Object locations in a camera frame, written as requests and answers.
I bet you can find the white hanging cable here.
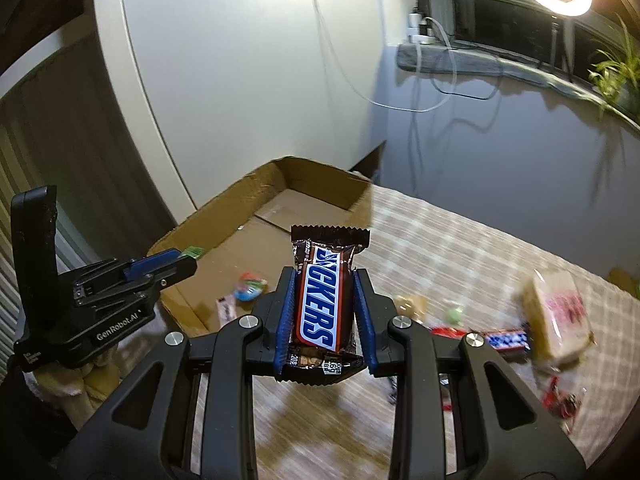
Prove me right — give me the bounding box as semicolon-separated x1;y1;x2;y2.
407;45;426;196

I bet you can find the white wardrobe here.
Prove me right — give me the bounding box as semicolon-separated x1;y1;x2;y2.
92;0;418;226

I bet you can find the red green round candy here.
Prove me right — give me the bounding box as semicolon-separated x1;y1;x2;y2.
235;272;268;303

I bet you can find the white looped cable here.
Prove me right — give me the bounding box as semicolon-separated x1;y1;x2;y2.
307;0;458;113

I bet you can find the cardboard box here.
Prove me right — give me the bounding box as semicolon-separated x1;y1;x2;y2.
147;156;373;338

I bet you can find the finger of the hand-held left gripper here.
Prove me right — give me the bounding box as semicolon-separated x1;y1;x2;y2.
65;249;188;291
75;259;198;311

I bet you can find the white power strip with cables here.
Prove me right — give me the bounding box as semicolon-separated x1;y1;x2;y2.
406;7;438;46

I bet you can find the brown chocolate bar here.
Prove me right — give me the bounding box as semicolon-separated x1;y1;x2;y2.
285;224;372;373

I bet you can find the small white packet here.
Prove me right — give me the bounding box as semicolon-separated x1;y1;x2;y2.
215;296;237;328

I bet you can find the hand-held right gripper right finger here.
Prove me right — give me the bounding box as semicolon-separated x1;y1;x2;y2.
352;267;586;480

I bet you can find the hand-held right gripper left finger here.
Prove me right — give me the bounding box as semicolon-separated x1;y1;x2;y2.
52;266;301;480

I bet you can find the clear packet of red fruit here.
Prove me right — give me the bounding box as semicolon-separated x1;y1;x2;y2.
542;375;583;433

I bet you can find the potted green plant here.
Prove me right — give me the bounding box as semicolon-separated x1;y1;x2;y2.
587;15;640;121

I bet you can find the black cable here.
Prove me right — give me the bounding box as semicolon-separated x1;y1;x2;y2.
430;45;501;103

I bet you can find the dark window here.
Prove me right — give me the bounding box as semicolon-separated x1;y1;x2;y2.
412;0;640;116

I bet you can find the round pastry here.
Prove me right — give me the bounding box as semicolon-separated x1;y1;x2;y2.
395;295;428;323

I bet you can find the plaid blanket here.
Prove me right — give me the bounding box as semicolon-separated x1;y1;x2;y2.
192;185;638;480

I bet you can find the sliced bread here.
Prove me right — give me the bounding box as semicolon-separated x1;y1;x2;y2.
520;270;596;373

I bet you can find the blue wrapped candy bar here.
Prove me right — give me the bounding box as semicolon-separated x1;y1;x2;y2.
482;327;532;361

